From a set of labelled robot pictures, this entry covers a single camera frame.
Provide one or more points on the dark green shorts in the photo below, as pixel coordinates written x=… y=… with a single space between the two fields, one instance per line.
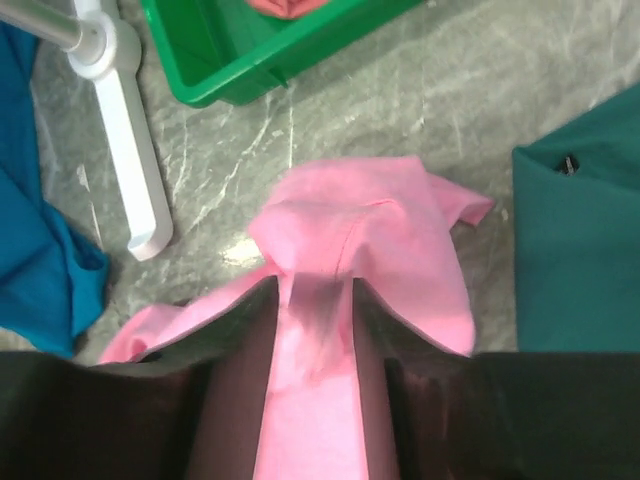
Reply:
x=576 y=233

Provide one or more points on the blue t shirt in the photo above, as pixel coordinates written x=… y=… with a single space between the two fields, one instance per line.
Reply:
x=53 y=279

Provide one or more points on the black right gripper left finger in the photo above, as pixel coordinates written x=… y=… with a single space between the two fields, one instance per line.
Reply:
x=191 y=409

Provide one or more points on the pink t shirt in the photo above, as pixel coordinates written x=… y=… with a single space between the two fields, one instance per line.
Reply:
x=326 y=224

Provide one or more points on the dusty red shirt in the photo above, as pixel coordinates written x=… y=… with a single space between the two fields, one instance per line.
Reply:
x=286 y=9

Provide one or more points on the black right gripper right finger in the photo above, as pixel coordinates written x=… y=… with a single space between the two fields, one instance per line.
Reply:
x=430 y=414

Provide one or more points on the silver clothes rack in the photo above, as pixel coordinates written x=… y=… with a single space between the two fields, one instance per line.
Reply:
x=103 y=48

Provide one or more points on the green plastic tray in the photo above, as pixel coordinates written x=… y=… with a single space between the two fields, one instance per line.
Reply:
x=228 y=51

